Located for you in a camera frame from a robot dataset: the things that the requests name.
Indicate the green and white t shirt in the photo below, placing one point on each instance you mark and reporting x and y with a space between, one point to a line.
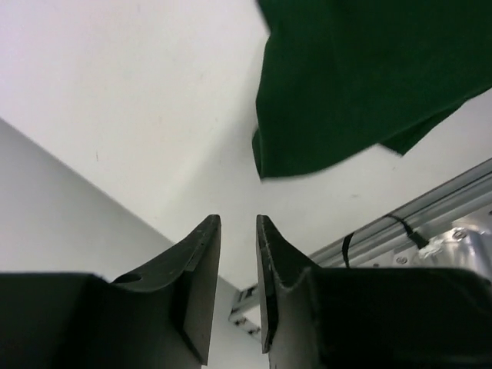
341 76

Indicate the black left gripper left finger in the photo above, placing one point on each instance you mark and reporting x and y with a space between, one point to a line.
158 315

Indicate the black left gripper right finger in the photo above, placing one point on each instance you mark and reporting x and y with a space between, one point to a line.
315 317

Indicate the aluminium table frame rail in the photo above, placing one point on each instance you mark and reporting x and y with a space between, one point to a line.
429 214

